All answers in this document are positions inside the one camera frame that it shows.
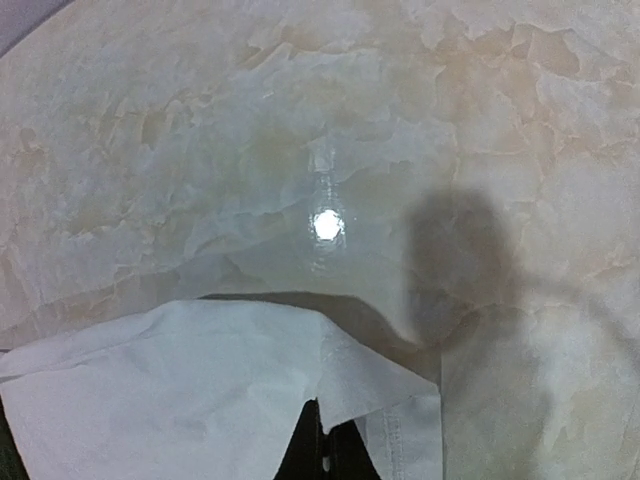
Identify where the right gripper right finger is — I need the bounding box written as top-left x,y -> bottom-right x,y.
327,420 -> 380,480

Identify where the white cloth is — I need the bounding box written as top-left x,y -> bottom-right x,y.
1,293 -> 444,479

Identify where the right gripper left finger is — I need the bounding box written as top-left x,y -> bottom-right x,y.
274,400 -> 323,480

